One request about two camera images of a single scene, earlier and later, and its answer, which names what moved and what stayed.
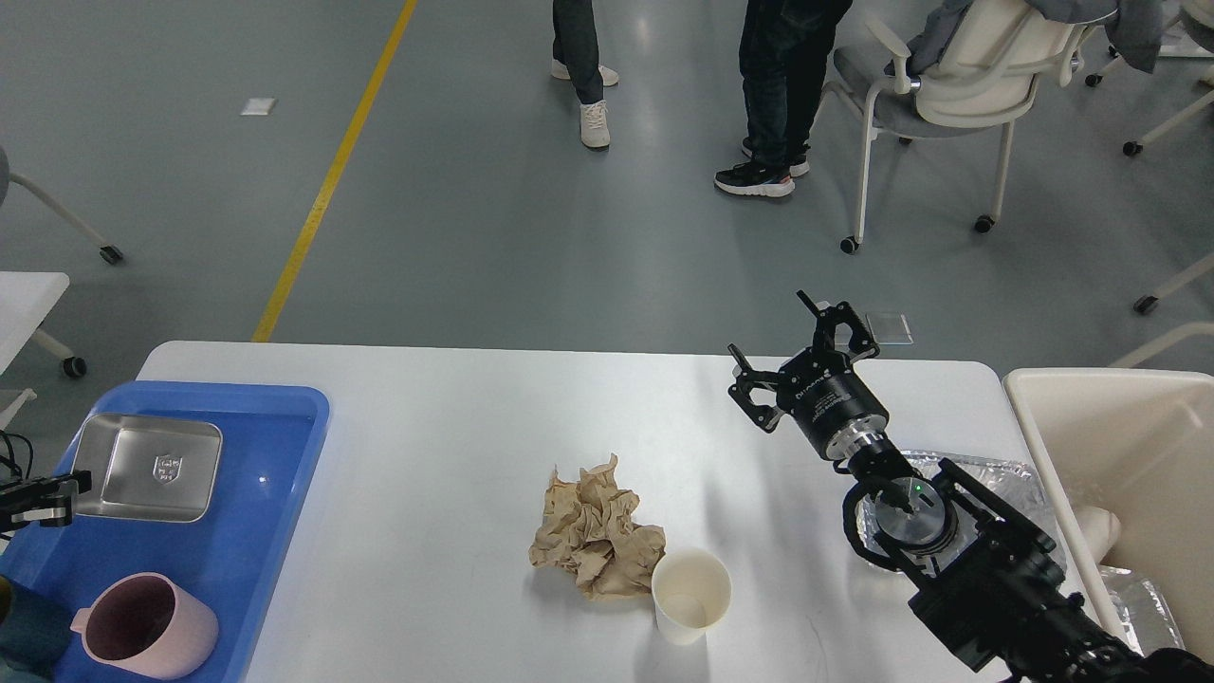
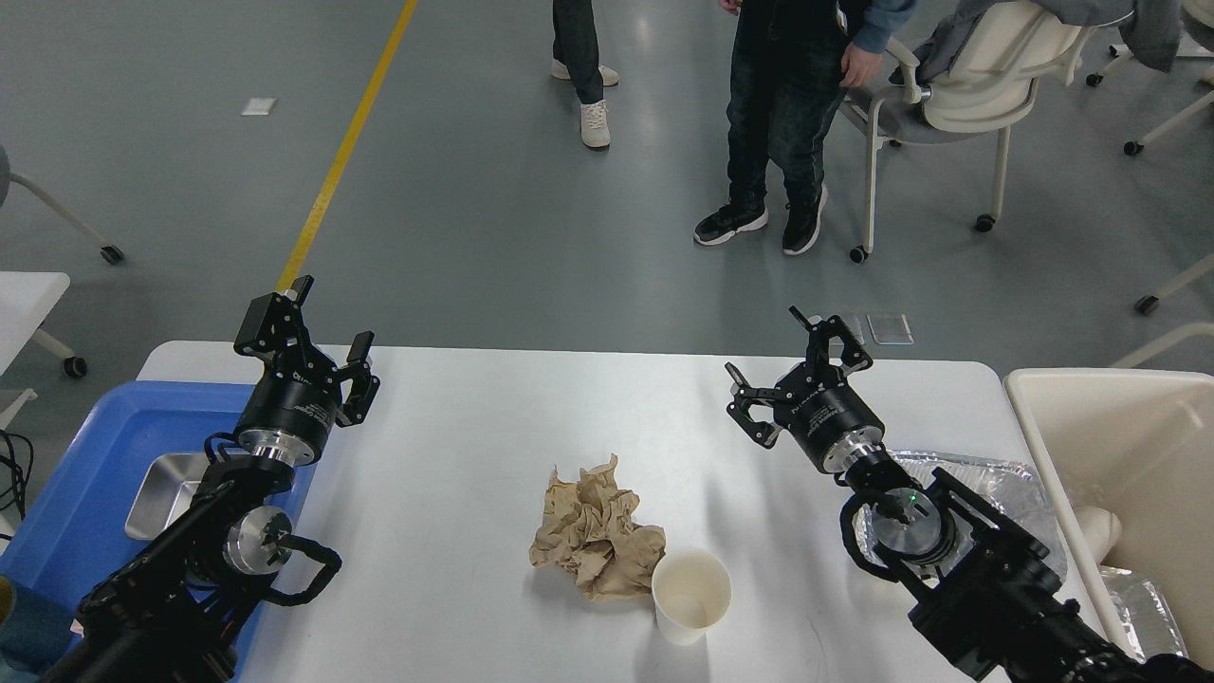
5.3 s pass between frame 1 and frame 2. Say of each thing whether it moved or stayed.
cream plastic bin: stayed
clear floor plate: stayed
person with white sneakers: stayed
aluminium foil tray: stayed
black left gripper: moved
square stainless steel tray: moved
